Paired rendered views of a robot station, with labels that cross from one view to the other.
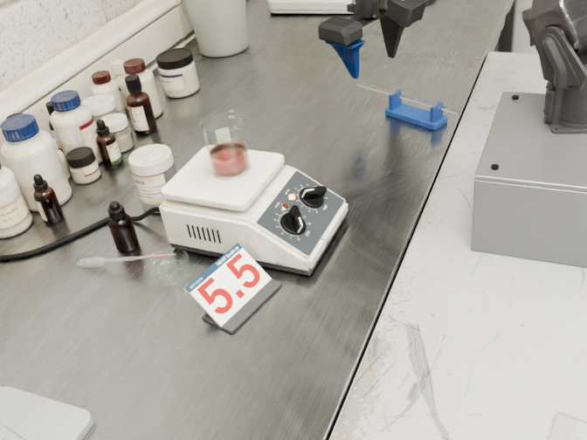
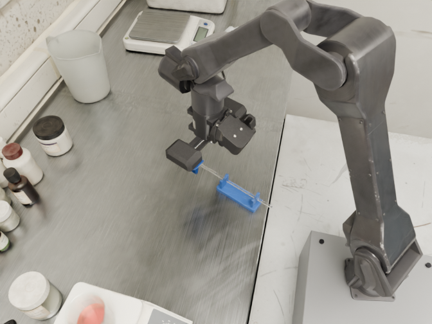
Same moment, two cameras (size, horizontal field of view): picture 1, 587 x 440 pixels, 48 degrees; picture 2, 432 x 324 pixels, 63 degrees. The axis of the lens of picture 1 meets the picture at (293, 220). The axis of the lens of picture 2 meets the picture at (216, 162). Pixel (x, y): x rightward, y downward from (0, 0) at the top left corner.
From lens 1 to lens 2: 57 cm
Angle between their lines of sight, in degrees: 19
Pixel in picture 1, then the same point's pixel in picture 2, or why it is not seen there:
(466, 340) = not seen: outside the picture
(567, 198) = not seen: outside the picture
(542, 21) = (361, 243)
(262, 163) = (125, 315)
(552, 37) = (369, 263)
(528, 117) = (333, 272)
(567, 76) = (375, 287)
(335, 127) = (180, 204)
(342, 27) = (186, 160)
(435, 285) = not seen: outside the picture
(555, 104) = (358, 282)
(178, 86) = (54, 150)
